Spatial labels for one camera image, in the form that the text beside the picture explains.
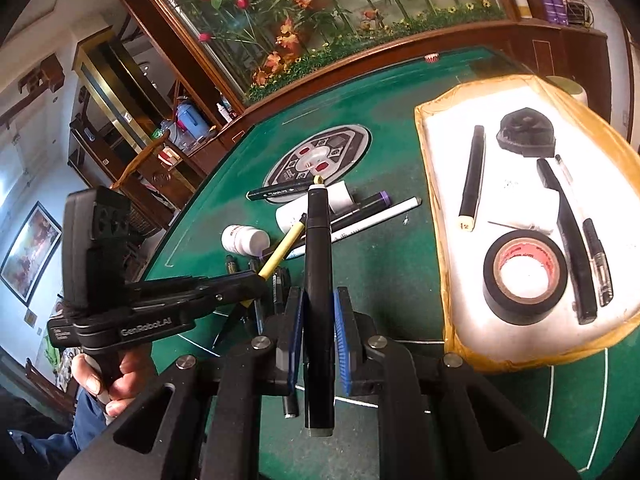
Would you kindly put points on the black marker white cap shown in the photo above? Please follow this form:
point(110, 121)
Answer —
point(317, 260)

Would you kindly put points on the white pen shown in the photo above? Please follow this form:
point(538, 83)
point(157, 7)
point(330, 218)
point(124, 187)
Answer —
point(390, 212)

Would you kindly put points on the white bottle red label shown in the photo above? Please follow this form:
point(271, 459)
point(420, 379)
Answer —
point(240, 240)

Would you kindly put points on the blue plastic jug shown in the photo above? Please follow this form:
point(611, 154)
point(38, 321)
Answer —
point(192, 120)

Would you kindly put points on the wooden display shelf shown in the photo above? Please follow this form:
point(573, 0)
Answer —
point(125, 105)

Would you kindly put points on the black triangular tool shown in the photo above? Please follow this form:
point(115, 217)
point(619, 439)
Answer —
point(525, 130)

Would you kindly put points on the wooden corner cabinet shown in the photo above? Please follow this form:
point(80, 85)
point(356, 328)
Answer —
point(575, 55)

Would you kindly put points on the slim white bottle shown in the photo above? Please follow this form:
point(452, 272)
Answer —
point(224, 111)

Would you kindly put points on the small red white cap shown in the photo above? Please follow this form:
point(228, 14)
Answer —
point(431, 58)

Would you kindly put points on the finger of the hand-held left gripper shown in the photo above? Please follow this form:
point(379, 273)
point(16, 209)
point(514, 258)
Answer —
point(220, 292)

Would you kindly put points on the black marker purple cap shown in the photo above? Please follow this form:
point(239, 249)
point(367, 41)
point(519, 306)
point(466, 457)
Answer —
point(365, 205)

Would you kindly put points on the artificial flower wall display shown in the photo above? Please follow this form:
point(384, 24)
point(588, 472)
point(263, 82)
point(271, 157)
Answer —
point(350, 0)

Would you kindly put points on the clear barrel black pen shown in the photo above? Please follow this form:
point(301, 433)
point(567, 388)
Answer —
point(597, 255)

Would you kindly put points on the white bottle green label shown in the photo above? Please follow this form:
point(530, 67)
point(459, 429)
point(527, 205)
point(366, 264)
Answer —
point(292, 217)

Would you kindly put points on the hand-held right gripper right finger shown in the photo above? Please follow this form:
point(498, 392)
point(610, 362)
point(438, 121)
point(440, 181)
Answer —
point(342, 340)

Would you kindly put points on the small white bottle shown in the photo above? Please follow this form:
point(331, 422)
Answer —
point(542, 210)

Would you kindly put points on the person's left hand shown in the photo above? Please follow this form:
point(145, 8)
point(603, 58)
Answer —
point(135, 370)

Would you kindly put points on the wooden chair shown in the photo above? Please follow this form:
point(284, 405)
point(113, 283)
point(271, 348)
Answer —
point(145, 152)

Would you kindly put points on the purple spray can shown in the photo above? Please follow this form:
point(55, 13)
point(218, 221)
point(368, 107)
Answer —
point(559, 6)
point(545, 4)

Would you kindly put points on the round table control panel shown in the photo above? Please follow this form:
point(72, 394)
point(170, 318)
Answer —
point(340, 140)

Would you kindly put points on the green white stool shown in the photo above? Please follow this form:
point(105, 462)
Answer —
point(565, 89)

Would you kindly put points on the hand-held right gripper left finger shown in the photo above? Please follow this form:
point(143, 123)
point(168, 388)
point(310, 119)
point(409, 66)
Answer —
point(296, 330)

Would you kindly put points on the long black pen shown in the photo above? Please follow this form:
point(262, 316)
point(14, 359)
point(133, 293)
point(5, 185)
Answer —
point(570, 240)

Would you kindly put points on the framed wall painting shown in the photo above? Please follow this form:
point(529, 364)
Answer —
point(30, 250)

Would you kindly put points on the black marker yellow caps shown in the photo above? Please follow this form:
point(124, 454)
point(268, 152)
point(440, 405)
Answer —
point(280, 190)

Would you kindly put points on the yellow pen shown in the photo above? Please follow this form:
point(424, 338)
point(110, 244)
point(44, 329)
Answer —
point(285, 247)

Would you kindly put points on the yellow-rimmed white tray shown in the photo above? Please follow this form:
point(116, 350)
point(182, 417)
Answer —
point(450, 135)

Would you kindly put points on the black marker cream end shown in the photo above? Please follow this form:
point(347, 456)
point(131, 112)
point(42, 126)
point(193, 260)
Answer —
point(472, 180)

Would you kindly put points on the black tape roll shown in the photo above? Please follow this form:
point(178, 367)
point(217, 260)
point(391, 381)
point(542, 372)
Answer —
point(492, 285)

